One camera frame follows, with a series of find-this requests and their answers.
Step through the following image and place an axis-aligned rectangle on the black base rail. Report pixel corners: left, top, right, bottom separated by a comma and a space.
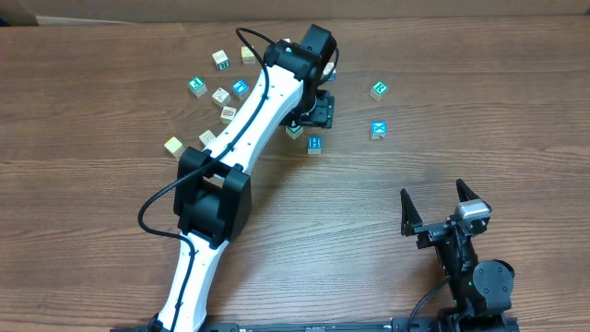
110, 318, 520, 332

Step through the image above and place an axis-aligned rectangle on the blue letter T block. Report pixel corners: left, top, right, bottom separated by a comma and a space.
232, 79, 250, 101

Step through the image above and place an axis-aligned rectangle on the blue letter X block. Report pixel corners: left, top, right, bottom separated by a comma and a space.
371, 121, 387, 140

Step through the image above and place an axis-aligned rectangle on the yellow top block near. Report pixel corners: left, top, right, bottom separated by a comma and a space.
164, 136, 185, 159

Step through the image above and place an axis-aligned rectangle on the yellow top block far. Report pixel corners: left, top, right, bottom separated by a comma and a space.
241, 46, 256, 65

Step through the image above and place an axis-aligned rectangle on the green number 7 block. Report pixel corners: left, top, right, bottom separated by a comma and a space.
285, 125, 303, 139

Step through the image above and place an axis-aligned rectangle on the green letter R block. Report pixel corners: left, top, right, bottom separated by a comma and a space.
370, 81, 389, 101

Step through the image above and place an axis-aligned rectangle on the wooden block yellow side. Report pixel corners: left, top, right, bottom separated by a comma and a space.
220, 106, 237, 124

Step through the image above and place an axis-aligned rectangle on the wooden block airplane drawing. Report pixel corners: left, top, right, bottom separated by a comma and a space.
212, 88, 230, 108

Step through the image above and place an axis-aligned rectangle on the green letter block left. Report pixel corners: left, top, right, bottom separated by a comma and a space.
187, 77, 207, 98

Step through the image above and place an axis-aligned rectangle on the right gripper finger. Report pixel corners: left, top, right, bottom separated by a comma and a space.
455, 179, 479, 202
400, 189, 423, 236

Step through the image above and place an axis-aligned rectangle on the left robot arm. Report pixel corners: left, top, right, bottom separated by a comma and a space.
137, 25, 339, 331

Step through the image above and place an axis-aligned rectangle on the blue letter H block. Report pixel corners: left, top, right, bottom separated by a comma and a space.
307, 136, 323, 155

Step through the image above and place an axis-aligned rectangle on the white block green number side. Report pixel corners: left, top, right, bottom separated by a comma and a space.
199, 130, 216, 148

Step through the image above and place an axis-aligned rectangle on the white block blue side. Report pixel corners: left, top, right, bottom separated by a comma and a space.
323, 62, 336, 81

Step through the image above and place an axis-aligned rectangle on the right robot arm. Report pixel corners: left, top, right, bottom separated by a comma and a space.
400, 179, 519, 331

